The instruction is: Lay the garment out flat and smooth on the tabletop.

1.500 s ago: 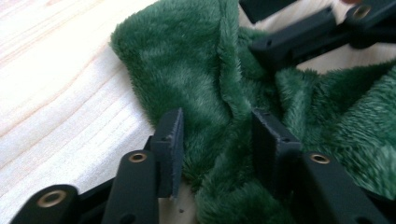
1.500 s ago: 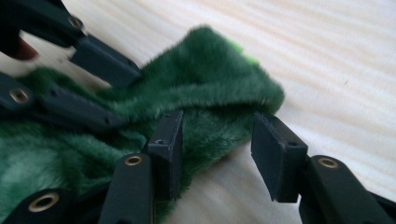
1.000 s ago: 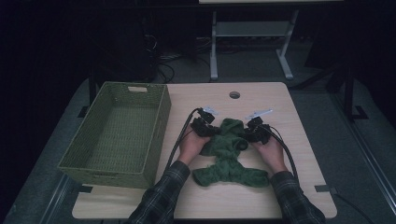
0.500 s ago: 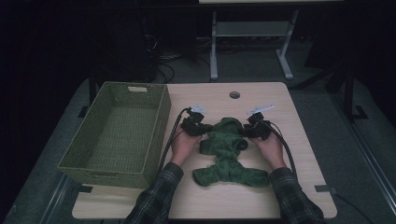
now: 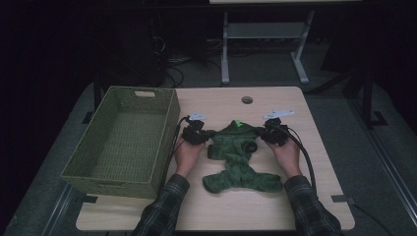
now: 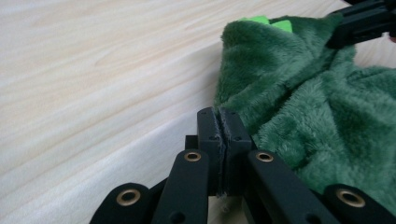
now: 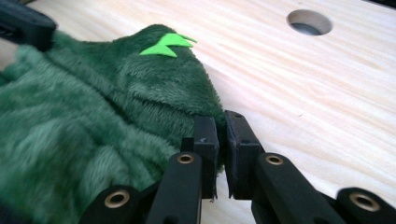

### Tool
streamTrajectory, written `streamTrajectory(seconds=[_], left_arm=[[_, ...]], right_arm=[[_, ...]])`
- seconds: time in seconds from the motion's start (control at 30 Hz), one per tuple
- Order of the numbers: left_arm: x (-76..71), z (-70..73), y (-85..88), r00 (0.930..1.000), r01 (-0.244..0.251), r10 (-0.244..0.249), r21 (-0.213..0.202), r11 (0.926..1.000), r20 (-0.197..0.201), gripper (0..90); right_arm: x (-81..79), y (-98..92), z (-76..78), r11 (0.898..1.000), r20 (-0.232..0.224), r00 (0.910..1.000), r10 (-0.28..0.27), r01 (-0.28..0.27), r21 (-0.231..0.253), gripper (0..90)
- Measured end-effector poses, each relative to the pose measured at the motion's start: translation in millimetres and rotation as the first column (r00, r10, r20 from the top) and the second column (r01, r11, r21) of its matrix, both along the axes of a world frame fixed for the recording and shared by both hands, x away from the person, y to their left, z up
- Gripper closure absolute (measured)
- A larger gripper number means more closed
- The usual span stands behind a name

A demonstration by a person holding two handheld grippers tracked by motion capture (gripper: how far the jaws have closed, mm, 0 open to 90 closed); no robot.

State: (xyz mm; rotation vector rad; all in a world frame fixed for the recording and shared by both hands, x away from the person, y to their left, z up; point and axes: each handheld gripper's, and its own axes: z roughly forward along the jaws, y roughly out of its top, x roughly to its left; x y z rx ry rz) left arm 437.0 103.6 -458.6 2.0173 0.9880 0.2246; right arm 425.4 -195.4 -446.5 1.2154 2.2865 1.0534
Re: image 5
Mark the thin black floor cable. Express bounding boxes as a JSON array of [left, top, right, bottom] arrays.
[[351, 203, 395, 236]]

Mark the bundle of floor cables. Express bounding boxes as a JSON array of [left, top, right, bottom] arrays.
[[149, 34, 224, 89]]

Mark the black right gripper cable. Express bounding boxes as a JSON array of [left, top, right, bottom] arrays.
[[278, 125, 319, 199]]

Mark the green plush pet garment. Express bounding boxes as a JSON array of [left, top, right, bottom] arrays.
[[202, 119, 284, 195]]

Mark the green woven basket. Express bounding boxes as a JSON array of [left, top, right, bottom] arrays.
[[60, 86, 181, 200]]

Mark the person's right hand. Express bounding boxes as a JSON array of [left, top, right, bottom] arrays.
[[266, 137, 303, 180]]

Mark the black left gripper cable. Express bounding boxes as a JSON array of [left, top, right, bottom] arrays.
[[159, 115, 192, 192]]

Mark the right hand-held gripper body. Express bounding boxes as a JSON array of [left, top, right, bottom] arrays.
[[262, 109, 295, 148]]

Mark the metal floor rail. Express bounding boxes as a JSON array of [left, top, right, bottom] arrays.
[[346, 97, 417, 228], [39, 183, 76, 236]]

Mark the white metal stand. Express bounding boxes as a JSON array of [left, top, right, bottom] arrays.
[[220, 10, 316, 87]]

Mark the person's left hand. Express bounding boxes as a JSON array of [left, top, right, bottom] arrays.
[[173, 135, 207, 180]]

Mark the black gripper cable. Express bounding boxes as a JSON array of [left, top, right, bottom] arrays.
[[278, 125, 319, 199], [159, 115, 192, 192]]

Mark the black metal stand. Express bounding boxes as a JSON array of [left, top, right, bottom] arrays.
[[343, 65, 389, 130]]

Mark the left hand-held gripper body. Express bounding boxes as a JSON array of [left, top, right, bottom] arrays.
[[181, 112, 209, 146]]

